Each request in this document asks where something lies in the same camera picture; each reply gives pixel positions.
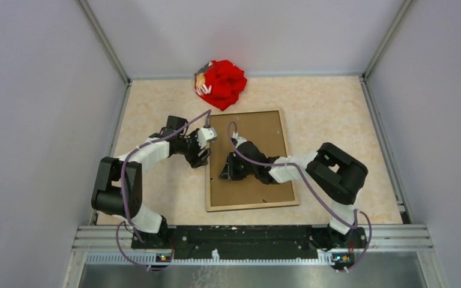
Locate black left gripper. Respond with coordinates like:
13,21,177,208
178,128,211,168

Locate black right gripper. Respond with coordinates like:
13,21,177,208
218,152,257,181

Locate brown backing board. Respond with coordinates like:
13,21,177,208
205,109,300,212

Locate wooden picture frame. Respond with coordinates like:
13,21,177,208
205,108,300,212

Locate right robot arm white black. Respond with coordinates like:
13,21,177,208
219,137,368,247

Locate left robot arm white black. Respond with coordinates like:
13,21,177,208
91,116,217,248

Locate red crumpled cloth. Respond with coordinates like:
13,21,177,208
194,59,247,111

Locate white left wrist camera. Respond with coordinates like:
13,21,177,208
197,127,217,148

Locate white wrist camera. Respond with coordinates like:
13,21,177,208
197,127,217,148
231,136,247,149

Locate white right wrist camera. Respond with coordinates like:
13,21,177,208
231,136,247,149

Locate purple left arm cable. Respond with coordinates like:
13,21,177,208
115,109,212,272

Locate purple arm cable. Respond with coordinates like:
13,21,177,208
115,109,212,272
227,121,373,274

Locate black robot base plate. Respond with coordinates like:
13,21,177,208
131,225,367,260

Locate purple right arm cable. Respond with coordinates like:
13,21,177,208
227,121,373,274

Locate aluminium front rail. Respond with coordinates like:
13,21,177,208
63,224,448,287

